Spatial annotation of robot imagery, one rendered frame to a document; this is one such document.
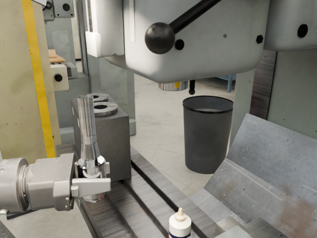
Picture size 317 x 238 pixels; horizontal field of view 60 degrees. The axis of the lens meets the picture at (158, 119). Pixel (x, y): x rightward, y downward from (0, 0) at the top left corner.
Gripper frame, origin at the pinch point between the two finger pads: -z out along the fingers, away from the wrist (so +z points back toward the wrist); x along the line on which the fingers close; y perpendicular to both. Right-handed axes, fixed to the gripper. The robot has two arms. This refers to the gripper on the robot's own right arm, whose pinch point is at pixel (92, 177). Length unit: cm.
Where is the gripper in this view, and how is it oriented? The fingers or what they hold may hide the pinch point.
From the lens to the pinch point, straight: 49.8
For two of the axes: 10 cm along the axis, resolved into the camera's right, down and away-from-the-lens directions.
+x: -2.0, -3.5, 9.1
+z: -9.8, 0.7, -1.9
